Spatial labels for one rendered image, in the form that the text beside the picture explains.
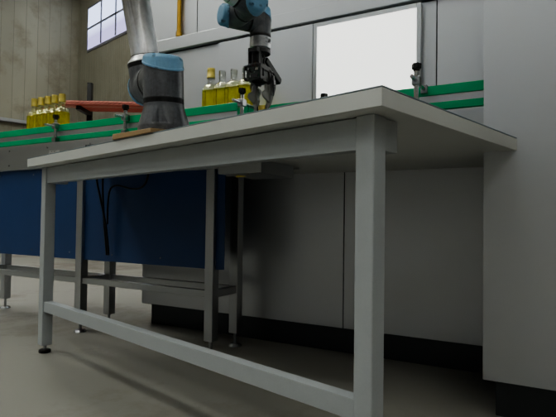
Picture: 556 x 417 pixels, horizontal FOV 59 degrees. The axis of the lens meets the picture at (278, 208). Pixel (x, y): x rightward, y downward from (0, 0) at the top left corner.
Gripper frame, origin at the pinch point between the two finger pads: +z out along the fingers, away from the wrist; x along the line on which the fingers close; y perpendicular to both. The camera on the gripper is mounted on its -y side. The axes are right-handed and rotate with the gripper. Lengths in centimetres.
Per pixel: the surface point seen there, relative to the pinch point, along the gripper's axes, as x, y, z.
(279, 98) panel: -10.6, -29.4, -11.0
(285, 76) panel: -7.6, -29.5, -20.0
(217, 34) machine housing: -44, -30, -44
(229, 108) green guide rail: -17.2, -3.5, -2.4
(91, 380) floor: -39, 40, 92
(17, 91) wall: -814, -404, -201
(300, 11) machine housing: -1, -31, -47
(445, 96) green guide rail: 60, -15, 0
